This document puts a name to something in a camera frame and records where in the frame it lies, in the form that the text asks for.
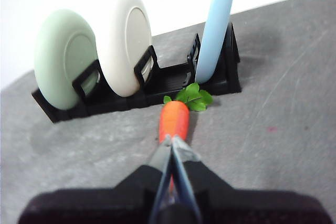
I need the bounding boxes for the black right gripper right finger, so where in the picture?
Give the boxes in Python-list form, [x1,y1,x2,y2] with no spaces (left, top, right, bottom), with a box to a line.
[172,135,333,224]

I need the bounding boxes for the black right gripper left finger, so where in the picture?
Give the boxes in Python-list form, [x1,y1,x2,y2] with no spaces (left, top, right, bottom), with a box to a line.
[17,135,173,224]

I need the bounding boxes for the orange carrot with green leaves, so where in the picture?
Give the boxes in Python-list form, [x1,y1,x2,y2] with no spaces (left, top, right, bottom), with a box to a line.
[158,82,214,204]

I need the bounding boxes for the green plate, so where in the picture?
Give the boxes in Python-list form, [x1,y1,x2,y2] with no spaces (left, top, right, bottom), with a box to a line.
[33,9,102,111]

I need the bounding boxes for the black plate rack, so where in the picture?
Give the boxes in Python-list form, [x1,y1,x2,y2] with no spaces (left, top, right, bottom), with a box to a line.
[30,22,242,124]

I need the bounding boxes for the cream plate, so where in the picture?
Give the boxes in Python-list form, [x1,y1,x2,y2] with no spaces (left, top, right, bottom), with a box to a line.
[97,0,153,98]

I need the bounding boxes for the blue plate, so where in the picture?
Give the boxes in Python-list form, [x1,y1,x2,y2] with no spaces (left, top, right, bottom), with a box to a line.
[194,0,238,83]

